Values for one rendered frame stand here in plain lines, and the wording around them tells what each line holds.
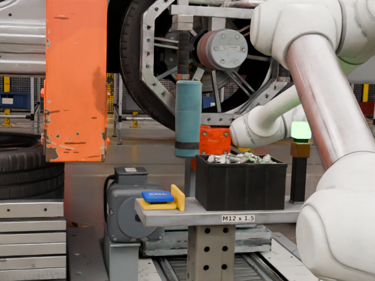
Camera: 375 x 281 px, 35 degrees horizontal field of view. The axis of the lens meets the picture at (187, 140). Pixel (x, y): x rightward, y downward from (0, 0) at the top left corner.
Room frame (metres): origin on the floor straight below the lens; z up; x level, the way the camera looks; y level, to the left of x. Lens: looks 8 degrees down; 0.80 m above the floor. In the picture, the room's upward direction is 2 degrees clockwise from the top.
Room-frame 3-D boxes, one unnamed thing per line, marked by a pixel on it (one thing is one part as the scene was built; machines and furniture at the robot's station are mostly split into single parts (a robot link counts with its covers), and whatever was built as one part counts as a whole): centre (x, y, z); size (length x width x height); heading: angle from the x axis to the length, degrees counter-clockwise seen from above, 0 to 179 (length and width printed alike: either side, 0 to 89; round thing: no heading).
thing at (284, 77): (1.95, -0.31, 0.83); 0.04 x 0.04 x 0.16
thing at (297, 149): (1.49, -0.29, 0.59); 0.04 x 0.04 x 0.04; 13
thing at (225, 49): (2.07, -0.11, 0.85); 0.21 x 0.14 x 0.14; 13
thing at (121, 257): (1.97, 0.19, 0.26); 0.42 x 0.18 x 0.35; 13
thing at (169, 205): (1.41, 0.07, 0.46); 0.08 x 0.08 x 0.01; 13
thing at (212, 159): (1.45, -0.13, 0.51); 0.20 x 0.14 x 0.13; 102
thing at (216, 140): (2.17, -0.08, 0.48); 0.16 x 0.12 x 0.17; 13
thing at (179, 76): (1.87, 0.02, 0.83); 0.04 x 0.04 x 0.16
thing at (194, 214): (1.45, -0.10, 0.44); 0.43 x 0.17 x 0.03; 103
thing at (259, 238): (2.30, -0.05, 0.13); 0.50 x 0.36 x 0.10; 103
